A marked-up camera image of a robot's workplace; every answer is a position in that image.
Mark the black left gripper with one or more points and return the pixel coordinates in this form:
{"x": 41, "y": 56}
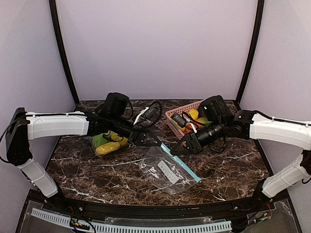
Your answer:
{"x": 137, "y": 138}

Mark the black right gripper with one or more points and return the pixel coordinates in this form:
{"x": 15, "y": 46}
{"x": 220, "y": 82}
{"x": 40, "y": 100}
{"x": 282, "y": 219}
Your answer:
{"x": 192, "y": 141}

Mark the small yellow toy lemon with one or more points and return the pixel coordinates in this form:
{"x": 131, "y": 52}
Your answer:
{"x": 123, "y": 141}

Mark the large yellow toy fruit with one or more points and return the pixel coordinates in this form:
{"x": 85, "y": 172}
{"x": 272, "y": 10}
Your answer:
{"x": 107, "y": 148}

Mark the clear zip bag yellow slider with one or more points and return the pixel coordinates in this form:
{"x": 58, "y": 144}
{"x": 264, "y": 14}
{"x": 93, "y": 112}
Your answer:
{"x": 107, "y": 136}

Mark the red orange toy mango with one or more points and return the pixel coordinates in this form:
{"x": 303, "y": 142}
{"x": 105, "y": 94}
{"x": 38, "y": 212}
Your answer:
{"x": 188, "y": 129}

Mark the yellow toy fruit front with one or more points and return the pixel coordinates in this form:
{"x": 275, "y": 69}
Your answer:
{"x": 194, "y": 114}

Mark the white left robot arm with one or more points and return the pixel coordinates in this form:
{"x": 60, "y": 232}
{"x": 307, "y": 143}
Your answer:
{"x": 26, "y": 127}

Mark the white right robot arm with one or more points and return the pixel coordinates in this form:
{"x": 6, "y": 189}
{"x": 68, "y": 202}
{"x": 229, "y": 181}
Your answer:
{"x": 293, "y": 138}

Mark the pink perforated plastic basket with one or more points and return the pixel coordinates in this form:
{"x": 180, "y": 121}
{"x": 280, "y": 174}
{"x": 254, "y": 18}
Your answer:
{"x": 185, "y": 108}

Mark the green orange toy mango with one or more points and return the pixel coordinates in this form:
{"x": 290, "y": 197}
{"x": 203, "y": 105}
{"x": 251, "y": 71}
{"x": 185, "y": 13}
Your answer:
{"x": 202, "y": 121}

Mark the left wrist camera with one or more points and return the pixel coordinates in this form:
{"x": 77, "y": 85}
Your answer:
{"x": 149, "y": 116}

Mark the black front frame rail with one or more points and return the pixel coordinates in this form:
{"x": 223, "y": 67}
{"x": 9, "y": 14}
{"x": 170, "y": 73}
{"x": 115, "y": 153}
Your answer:
{"x": 235, "y": 210}

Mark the white slotted cable duct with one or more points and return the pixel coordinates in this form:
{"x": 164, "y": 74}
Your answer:
{"x": 126, "y": 225}

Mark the black right corner frame post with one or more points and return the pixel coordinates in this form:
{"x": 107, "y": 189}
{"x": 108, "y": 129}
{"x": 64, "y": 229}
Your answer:
{"x": 252, "y": 50}

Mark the black corner frame post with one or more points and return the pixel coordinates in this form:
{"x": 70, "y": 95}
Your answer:
{"x": 62, "y": 51}
{"x": 252, "y": 50}

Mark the black left corner frame post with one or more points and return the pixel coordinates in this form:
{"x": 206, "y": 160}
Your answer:
{"x": 62, "y": 51}

